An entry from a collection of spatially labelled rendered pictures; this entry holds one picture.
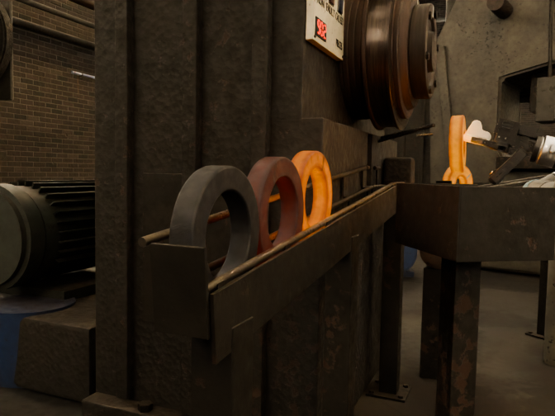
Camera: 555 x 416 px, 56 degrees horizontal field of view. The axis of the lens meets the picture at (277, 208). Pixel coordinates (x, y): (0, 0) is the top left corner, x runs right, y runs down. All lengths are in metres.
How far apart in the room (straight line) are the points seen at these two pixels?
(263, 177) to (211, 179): 0.16
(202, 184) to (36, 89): 8.15
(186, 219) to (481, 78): 3.95
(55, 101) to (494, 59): 6.57
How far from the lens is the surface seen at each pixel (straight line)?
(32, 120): 8.65
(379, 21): 1.56
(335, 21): 1.52
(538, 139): 1.49
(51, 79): 8.97
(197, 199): 0.62
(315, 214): 1.08
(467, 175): 2.20
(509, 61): 4.41
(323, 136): 1.28
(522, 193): 1.07
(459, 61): 4.52
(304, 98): 1.31
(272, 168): 0.80
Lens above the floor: 0.74
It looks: 4 degrees down
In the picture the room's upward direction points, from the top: 1 degrees clockwise
